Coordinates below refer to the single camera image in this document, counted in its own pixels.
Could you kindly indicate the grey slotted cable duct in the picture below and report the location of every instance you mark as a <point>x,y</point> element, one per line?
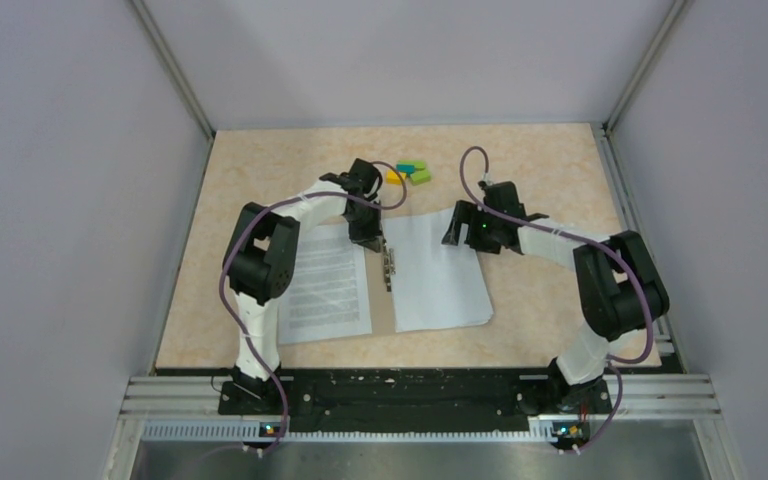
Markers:
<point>240,431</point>

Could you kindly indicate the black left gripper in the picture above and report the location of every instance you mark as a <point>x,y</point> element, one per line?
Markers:
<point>367,238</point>

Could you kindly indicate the teal block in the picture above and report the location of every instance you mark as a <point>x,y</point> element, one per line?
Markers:
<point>406,169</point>

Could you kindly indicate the yellow block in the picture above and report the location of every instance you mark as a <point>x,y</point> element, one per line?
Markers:
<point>394,177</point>

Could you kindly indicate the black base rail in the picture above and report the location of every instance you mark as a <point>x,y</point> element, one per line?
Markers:
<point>413,400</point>

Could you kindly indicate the light green block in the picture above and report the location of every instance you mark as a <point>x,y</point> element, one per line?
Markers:
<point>420,177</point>

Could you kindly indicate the white paper sheet stack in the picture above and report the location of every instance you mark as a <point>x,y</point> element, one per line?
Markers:
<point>435,286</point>

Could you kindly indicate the metal folder clip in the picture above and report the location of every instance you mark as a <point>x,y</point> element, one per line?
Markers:
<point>388,265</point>

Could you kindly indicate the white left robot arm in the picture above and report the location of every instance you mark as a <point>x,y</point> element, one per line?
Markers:
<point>259,263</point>

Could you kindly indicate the printed white paper sheet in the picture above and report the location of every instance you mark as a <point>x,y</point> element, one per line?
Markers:
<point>328,296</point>

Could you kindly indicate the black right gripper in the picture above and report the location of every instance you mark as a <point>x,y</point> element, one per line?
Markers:
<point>470,213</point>

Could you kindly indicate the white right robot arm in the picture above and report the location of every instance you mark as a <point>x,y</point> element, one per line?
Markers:
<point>619,288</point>

